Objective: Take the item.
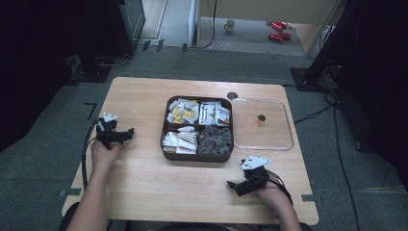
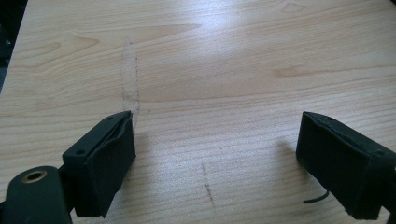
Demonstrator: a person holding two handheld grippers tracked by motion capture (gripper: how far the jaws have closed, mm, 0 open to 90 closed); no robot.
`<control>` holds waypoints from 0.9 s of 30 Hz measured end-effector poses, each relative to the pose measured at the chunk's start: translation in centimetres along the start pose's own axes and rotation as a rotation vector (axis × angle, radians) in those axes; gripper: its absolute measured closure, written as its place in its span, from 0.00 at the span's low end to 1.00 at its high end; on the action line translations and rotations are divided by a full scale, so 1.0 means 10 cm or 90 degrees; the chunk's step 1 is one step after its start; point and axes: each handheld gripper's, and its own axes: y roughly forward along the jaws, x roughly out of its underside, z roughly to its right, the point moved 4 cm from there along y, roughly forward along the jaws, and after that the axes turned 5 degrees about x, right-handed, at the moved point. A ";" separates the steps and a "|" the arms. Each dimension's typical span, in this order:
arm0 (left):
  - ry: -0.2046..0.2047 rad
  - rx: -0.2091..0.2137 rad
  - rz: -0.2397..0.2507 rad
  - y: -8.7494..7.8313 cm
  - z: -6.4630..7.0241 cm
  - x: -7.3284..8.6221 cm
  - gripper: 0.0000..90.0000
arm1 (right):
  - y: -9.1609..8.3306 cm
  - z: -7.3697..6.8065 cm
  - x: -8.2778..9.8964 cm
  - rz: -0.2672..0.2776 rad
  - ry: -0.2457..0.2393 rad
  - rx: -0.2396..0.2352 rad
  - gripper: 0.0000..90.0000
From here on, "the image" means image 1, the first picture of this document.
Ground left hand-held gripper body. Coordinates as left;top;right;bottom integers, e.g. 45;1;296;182
95;112;127;151

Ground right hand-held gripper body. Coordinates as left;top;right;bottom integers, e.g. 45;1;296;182
241;155;271;193

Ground person's left hand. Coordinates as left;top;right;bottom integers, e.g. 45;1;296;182
90;139;122;176

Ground person's right hand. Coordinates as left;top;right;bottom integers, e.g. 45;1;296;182
255;181;292;216

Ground clear lid with wooden knob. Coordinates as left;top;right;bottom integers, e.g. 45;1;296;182
230;97;295;152

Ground brown four-compartment box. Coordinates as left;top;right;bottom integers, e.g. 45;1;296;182
160;94;235;164

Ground pile of dark packets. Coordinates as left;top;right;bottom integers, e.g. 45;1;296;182
196;125;234;157

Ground pile of white brown striped packets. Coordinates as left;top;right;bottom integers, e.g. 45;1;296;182
162;125;198;155

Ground pile of yellow white packets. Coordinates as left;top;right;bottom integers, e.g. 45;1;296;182
166;98;200;125

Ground black stand base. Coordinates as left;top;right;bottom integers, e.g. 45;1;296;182
67;53;133;85

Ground pile of white printed packets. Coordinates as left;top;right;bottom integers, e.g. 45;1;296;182
198;101;232;127

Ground red can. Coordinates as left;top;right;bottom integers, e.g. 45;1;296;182
268;32;293;42
269;20;290;34

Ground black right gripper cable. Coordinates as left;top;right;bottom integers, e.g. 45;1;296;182
268;170;294;206

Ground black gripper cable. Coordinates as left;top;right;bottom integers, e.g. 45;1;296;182
81;117;101;191
268;170;294;206

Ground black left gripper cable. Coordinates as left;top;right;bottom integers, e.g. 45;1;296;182
81;117;101;191

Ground black floor cable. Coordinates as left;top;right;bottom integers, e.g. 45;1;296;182
293;92;362;231

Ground black stand with cables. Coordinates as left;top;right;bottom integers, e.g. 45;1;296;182
290;0;357;94

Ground black hanging cable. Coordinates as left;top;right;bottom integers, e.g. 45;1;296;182
195;0;218;50

